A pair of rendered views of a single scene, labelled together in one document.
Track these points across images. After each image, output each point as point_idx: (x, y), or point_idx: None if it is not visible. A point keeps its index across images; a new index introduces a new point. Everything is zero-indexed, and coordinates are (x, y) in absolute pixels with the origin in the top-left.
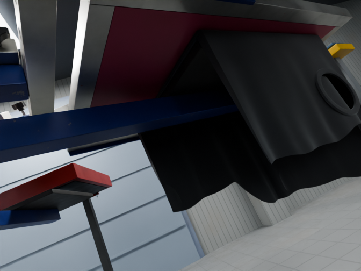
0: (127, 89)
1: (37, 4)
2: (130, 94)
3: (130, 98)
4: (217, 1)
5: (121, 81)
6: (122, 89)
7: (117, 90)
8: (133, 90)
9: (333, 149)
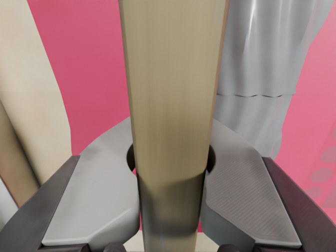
0: (97, 121)
1: None
2: (107, 98)
3: (112, 75)
4: None
5: (79, 148)
6: (84, 123)
7: (71, 122)
8: (114, 116)
9: None
